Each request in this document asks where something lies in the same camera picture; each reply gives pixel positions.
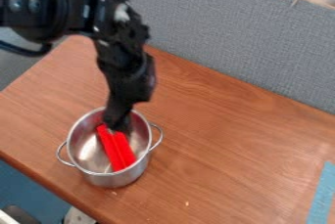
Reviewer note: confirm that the red plastic block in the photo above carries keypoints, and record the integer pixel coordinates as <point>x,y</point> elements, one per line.
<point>117,148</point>

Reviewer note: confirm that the metal pot with handles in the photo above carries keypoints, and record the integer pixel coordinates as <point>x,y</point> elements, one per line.
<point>82,150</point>

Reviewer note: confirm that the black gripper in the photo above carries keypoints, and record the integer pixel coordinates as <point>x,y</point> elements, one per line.
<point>131,86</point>

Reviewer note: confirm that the grey fabric divider panel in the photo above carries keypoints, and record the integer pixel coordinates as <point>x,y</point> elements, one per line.
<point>274,43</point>

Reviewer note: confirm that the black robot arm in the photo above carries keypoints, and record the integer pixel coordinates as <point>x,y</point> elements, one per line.
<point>113,25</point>

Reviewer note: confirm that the dark object bottom left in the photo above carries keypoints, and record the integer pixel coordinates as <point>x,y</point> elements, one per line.
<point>21,215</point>

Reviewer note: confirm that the blue tape strip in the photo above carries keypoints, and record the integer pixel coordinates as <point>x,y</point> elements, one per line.
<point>324,196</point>

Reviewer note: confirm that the white object under table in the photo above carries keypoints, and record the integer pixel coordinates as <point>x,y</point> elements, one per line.
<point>77,217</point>

